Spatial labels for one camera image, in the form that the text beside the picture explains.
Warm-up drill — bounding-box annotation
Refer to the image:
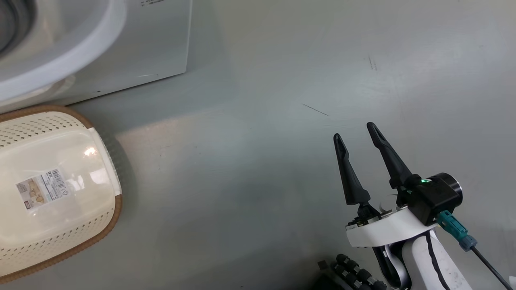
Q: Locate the grey rubber door seal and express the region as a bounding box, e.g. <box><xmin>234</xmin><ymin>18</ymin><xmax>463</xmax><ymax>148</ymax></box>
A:
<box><xmin>0</xmin><ymin>0</ymin><xmax>37</xmax><ymax>58</ymax></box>

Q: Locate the cream perforated basket brown rim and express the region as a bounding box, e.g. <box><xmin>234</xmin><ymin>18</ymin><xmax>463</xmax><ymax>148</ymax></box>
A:
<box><xmin>0</xmin><ymin>106</ymin><xmax>123</xmax><ymax>283</ymax></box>

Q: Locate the basket product label sticker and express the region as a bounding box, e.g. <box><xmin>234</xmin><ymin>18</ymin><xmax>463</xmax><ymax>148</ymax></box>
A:
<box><xmin>15</xmin><ymin>168</ymin><xmax>69</xmax><ymax>210</ymax></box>

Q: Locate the white front-load washing machine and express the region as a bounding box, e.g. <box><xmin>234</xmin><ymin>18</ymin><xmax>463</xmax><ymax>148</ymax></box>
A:
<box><xmin>0</xmin><ymin>0</ymin><xmax>193</xmax><ymax>114</ymax></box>

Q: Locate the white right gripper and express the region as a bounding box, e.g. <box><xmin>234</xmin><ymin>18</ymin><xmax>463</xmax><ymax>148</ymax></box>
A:
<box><xmin>333</xmin><ymin>122</ymin><xmax>438</xmax><ymax>288</ymax></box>

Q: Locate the black cable with teal plug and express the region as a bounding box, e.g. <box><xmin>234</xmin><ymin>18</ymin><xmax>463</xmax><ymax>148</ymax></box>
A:
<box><xmin>437</xmin><ymin>210</ymin><xmax>514</xmax><ymax>290</ymax></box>

